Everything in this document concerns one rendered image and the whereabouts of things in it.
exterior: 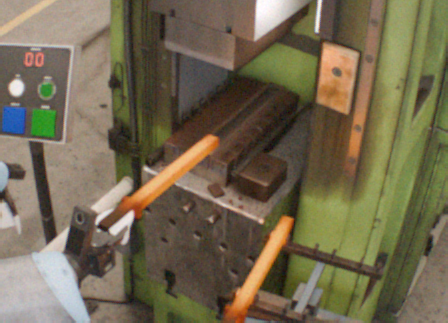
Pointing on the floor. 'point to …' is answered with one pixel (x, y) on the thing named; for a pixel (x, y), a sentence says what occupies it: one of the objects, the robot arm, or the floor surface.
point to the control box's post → (42, 189)
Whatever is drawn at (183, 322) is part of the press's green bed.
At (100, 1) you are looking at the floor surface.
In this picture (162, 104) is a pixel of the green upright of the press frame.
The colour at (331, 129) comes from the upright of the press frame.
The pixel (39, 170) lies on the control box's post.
